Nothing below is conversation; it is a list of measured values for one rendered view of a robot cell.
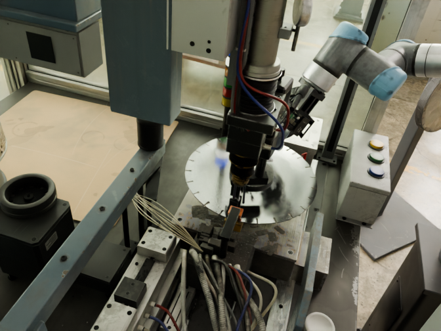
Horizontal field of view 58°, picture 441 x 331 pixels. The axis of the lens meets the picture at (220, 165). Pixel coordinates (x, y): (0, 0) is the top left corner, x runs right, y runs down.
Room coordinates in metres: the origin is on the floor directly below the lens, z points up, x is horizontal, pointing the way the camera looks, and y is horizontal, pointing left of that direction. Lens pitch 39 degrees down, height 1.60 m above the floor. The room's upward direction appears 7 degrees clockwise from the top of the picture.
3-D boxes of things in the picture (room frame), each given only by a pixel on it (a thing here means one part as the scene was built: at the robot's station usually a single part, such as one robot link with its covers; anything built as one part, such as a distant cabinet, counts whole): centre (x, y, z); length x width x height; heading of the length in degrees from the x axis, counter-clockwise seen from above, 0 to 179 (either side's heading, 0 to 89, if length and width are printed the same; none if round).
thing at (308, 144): (1.08, -0.21, 0.82); 0.18 x 0.18 x 0.15; 77
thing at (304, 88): (0.72, -0.12, 1.21); 0.08 x 0.06 x 0.03; 167
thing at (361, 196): (0.97, -0.44, 0.82); 0.28 x 0.11 x 0.15; 167
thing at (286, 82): (0.69, -0.09, 1.17); 0.06 x 0.05 x 0.20; 158
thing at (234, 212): (0.58, -0.04, 0.95); 0.10 x 0.03 x 0.07; 167
